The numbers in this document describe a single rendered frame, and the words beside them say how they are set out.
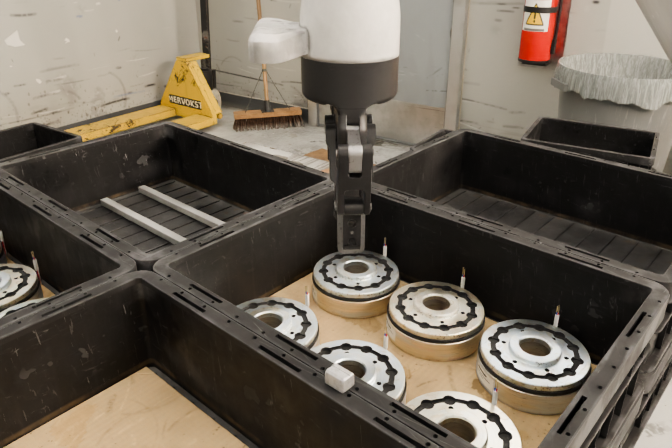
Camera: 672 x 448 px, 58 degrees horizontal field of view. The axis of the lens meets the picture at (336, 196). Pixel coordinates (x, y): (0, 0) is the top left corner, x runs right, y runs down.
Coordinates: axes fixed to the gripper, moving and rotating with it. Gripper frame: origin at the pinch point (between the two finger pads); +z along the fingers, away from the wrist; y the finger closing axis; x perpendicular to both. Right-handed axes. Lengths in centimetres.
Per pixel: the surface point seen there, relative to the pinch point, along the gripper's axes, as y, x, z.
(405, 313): 6.1, -6.5, 14.2
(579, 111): 197, -112, 48
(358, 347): 0.8, -1.1, 14.2
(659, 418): 6.3, -37.5, 30.3
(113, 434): -6.2, 20.7, 17.2
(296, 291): 15.5, 5.2, 17.2
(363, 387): -12.6, -0.3, 7.2
